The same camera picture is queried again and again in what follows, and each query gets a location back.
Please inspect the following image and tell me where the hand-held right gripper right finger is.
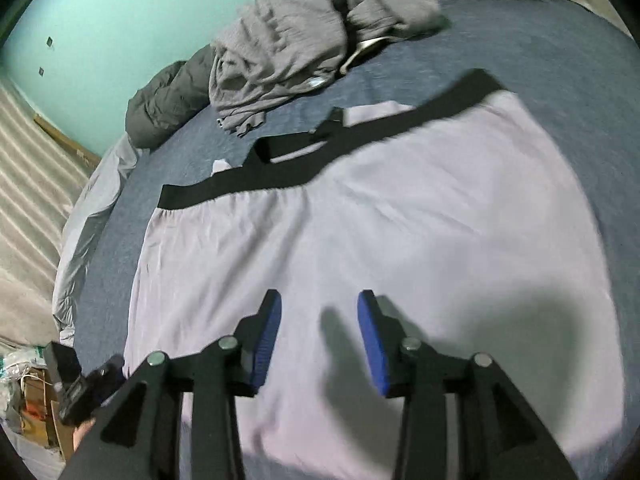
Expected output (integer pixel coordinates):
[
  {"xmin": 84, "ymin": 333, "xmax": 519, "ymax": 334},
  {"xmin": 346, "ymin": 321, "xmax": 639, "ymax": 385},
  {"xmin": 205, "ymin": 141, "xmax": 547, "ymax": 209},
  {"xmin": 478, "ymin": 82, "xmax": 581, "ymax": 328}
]
[{"xmin": 357, "ymin": 290, "xmax": 581, "ymax": 480}]

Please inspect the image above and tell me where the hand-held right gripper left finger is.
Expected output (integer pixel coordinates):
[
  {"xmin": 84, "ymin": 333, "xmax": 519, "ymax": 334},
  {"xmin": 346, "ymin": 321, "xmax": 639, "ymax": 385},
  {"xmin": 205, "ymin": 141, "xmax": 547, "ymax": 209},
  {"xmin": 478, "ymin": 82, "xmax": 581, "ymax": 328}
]
[{"xmin": 60, "ymin": 289, "xmax": 282, "ymax": 480}]

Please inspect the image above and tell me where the light grey jacket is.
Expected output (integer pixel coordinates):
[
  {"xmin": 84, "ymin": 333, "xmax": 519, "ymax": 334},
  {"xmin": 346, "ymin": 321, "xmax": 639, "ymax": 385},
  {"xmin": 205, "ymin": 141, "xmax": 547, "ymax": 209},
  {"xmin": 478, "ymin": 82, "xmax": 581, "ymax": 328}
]
[{"xmin": 122, "ymin": 69, "xmax": 627, "ymax": 480}]

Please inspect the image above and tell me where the person's left hand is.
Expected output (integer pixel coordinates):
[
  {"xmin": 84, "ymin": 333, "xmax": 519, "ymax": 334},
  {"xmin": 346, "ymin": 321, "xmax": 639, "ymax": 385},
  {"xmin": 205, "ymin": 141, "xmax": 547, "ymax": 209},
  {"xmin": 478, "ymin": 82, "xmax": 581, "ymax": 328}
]
[{"xmin": 72, "ymin": 417, "xmax": 99, "ymax": 462}]

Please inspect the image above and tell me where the cardboard box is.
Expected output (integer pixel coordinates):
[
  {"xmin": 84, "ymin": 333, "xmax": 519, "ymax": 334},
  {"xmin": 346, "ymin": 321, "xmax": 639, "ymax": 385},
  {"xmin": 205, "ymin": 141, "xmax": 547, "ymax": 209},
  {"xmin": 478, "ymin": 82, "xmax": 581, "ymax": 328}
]
[{"xmin": 20, "ymin": 367, "xmax": 77, "ymax": 462}]

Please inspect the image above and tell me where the white plastic bag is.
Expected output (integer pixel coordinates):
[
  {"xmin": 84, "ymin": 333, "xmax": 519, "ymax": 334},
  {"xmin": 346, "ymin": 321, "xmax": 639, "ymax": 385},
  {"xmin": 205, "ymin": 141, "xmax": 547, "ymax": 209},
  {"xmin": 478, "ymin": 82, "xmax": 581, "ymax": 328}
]
[{"xmin": 0, "ymin": 345, "xmax": 49, "ymax": 387}]

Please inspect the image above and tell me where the light grey pillow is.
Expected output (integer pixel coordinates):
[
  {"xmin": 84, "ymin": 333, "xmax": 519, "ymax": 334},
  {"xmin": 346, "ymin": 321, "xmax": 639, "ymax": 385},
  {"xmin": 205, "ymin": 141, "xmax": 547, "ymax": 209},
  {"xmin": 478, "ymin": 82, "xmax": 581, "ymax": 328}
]
[{"xmin": 52, "ymin": 135, "xmax": 151, "ymax": 347}]

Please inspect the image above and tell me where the beige striped curtain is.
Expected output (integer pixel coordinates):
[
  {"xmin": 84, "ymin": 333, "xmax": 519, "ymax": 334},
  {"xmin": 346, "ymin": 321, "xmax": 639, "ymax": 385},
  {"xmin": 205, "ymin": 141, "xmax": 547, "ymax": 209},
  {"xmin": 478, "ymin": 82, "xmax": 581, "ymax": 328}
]
[{"xmin": 0, "ymin": 80, "xmax": 102, "ymax": 347}]

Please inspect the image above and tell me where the wooden board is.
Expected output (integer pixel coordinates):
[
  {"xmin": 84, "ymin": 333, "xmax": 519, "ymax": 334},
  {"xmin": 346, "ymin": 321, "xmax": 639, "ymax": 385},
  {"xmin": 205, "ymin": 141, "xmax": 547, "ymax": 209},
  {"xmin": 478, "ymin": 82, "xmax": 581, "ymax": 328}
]
[{"xmin": 32, "ymin": 115, "xmax": 102, "ymax": 169}]

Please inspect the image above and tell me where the dark grey duvet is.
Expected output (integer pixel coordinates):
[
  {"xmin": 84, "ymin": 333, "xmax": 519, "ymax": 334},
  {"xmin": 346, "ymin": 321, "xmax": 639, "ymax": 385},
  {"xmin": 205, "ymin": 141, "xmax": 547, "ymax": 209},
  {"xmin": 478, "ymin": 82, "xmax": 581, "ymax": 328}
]
[{"xmin": 125, "ymin": 0, "xmax": 567, "ymax": 149}]

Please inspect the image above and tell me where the grey knit hoodie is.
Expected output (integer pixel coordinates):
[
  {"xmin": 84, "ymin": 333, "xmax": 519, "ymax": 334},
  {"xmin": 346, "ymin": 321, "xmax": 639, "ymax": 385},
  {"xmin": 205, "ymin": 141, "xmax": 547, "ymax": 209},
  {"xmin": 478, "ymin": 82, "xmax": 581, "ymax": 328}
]
[{"xmin": 209, "ymin": 0, "xmax": 452, "ymax": 139}]

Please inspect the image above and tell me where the bed with blue sheet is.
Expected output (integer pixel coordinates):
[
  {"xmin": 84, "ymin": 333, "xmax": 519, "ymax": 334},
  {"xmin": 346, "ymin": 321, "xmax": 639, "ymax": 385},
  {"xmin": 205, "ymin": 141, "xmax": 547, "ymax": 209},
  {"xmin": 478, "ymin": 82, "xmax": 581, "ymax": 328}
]
[{"xmin": 70, "ymin": 0, "xmax": 640, "ymax": 376}]

